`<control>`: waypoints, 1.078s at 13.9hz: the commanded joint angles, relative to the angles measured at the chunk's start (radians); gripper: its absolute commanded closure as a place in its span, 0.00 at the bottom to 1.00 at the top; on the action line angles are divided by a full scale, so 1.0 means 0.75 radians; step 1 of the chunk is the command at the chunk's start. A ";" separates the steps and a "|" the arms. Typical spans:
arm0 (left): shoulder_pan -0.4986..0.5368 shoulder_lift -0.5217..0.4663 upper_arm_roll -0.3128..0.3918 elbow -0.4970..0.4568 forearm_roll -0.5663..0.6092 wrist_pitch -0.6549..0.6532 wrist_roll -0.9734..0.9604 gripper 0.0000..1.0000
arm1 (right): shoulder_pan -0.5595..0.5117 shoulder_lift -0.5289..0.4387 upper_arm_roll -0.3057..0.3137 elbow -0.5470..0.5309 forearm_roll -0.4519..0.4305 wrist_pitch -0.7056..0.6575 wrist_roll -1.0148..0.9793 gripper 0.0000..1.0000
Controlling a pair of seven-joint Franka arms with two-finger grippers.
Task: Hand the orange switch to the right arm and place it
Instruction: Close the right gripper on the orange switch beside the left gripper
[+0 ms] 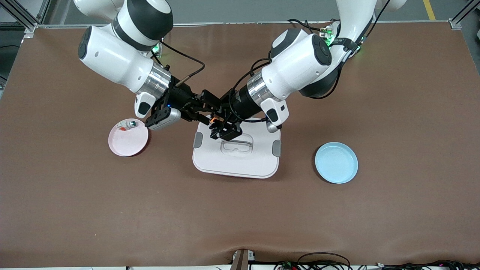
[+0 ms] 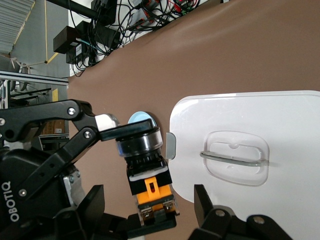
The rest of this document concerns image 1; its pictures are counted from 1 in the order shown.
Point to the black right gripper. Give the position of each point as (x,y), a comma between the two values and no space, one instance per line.
(182,96)

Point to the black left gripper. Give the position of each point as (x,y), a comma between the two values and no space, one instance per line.
(241,104)

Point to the black switch with orange button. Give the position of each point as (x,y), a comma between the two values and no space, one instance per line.
(215,120)

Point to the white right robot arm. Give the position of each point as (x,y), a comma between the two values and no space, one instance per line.
(112,56)

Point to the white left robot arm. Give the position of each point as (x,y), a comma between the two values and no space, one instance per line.
(300,60)

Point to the white lidded storage box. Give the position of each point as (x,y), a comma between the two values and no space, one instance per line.
(240,161)

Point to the round pink plate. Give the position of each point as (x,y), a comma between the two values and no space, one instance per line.
(127,144)

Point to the brown table cover sheet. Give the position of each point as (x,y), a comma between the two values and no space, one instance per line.
(240,210)

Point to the round light blue plate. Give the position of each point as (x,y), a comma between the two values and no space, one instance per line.
(336,163)

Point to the white switch with green button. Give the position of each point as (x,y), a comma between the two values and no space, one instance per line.
(127,124)

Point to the metal mount post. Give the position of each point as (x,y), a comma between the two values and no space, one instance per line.
(242,260)

